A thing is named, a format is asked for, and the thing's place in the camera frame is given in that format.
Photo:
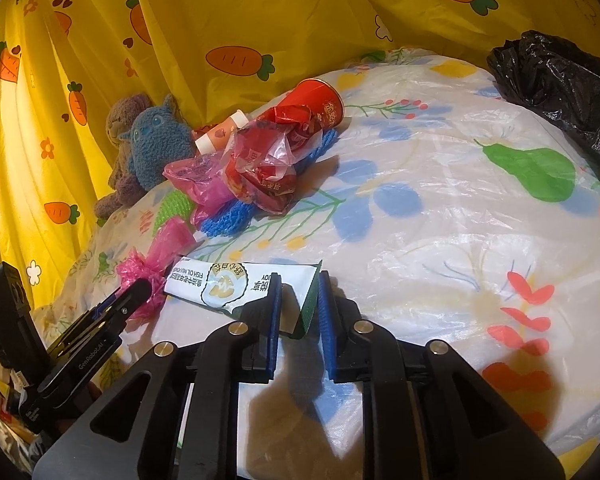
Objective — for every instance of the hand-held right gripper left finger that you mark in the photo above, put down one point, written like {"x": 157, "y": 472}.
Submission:
{"x": 275, "y": 312}

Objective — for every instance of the red paper cup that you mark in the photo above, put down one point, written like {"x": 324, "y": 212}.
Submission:
{"x": 312, "y": 100}

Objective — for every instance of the black trash bag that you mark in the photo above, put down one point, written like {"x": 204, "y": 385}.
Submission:
{"x": 560, "y": 80}

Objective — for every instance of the blue plush toy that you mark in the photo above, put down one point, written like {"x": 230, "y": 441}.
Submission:
{"x": 157, "y": 135}

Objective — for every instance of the brown teddy bear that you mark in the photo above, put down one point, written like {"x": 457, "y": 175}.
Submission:
{"x": 122, "y": 160}

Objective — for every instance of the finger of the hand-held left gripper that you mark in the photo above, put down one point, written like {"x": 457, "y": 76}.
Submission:
{"x": 137, "y": 295}
{"x": 111, "y": 300}

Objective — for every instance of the pink knotted plastic bag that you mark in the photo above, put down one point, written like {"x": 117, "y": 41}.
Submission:
{"x": 167, "y": 245}

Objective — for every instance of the orange white paper cup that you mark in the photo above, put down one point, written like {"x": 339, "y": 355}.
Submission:
{"x": 220, "y": 135}

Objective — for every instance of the blue knitted cloth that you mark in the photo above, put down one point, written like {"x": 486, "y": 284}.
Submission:
{"x": 225, "y": 217}

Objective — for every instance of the crumpled red plastic wrapper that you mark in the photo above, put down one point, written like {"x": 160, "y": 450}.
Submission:
{"x": 265, "y": 170}

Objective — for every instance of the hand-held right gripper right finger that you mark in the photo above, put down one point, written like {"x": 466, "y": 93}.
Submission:
{"x": 326, "y": 320}

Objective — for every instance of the translucent pink plastic bag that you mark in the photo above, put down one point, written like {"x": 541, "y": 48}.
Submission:
{"x": 200, "y": 180}

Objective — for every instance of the yellow carrot print curtain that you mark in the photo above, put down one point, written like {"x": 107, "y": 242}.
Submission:
{"x": 180, "y": 10}

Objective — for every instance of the white green powder sachet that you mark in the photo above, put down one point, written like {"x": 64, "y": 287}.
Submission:
{"x": 205, "y": 285}

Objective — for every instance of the pile of assorted packets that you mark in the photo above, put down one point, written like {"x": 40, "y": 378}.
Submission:
{"x": 5, "y": 410}

